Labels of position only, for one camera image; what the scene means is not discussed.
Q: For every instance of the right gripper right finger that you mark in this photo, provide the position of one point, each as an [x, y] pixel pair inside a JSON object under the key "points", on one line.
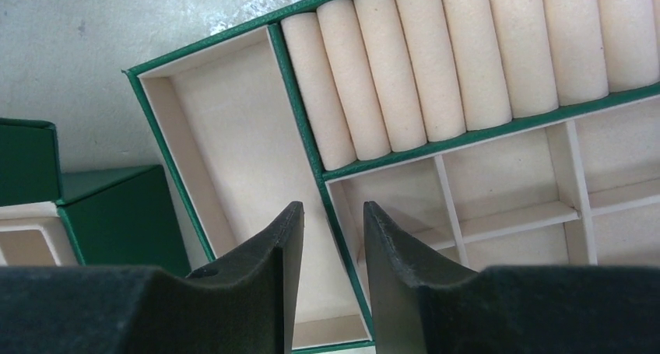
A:
{"points": [[423, 302]]}

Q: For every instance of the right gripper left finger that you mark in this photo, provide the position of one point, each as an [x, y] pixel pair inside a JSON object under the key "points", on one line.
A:
{"points": [[243, 302]]}

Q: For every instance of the green jewelry box with lid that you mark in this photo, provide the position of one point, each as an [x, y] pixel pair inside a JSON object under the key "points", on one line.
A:
{"points": [[120, 216]]}

